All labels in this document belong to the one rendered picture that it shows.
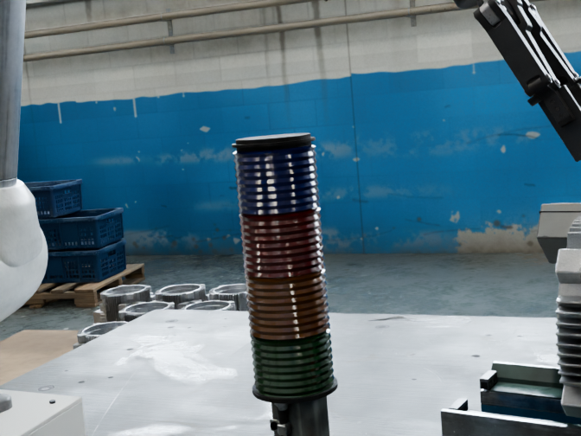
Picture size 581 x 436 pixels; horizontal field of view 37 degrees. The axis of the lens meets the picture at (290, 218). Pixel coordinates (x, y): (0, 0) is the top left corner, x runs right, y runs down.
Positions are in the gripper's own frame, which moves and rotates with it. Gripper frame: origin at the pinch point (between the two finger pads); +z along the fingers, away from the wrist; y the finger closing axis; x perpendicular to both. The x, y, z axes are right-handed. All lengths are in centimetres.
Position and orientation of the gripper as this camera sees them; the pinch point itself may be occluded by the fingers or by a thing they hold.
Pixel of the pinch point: (578, 124)
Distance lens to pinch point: 90.4
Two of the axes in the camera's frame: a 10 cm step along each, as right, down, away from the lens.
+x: -6.9, 4.9, 5.3
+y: 5.2, -1.6, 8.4
